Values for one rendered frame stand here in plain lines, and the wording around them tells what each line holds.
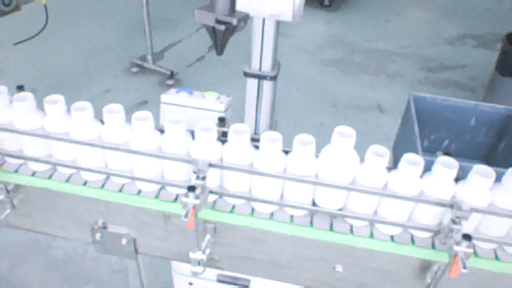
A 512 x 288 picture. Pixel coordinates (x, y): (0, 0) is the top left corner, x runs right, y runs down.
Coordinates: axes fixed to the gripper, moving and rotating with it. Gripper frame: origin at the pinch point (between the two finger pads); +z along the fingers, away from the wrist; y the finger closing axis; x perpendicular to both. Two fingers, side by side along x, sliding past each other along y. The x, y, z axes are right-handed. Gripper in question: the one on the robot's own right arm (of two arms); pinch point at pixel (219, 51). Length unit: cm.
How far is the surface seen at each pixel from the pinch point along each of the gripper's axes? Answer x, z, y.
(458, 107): 54, 19, 53
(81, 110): -29.5, 6.6, -12.2
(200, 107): -11.8, 8.2, 3.0
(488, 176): -8, 5, 58
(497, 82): 191, 51, 73
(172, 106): -13.8, 9.0, -2.7
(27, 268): -3, 117, -86
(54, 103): -30.5, 6.6, -18.1
